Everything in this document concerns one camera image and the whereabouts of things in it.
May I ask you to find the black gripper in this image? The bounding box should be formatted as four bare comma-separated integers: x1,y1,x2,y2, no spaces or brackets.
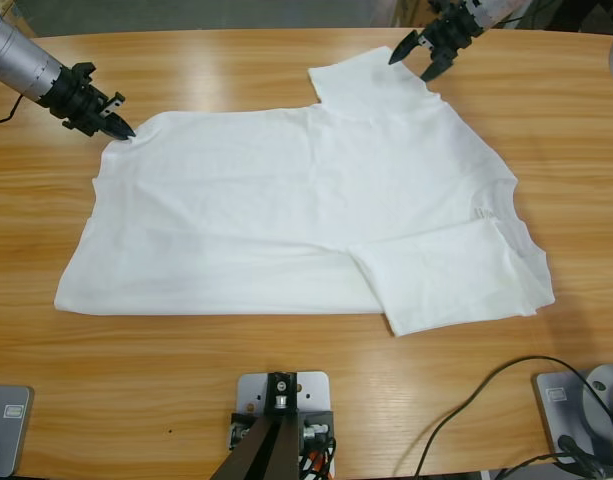
40,67,138,143
388,3,486,82

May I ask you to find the white Unitree t-shirt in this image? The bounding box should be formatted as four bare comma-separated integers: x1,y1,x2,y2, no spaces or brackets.
53,45,557,339

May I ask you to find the grey metal rack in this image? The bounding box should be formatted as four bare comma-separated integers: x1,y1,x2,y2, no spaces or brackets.
515,0,613,37

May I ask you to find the wooden crate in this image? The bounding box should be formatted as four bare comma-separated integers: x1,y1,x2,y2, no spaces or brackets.
0,0,37,39

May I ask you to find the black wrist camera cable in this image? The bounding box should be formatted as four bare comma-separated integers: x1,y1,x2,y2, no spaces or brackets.
0,92,25,126

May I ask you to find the white mount plate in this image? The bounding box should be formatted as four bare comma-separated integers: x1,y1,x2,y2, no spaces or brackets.
235,370,333,480

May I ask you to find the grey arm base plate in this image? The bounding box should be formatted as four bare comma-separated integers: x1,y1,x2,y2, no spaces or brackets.
535,363,613,466
0,383,36,479

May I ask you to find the long black cable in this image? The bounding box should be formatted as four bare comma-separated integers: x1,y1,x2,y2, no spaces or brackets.
393,355,613,480

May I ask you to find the black corner bracket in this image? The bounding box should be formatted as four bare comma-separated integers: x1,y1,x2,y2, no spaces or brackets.
296,408,336,480
228,410,261,447

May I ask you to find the dark brown camera post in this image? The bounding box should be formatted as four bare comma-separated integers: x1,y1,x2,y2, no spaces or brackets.
208,370,302,480

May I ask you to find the orange cable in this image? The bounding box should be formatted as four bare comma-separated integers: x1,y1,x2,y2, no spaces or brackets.
305,447,332,474

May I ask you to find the tangled black cable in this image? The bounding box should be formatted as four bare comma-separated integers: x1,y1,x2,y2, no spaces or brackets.
478,433,613,480

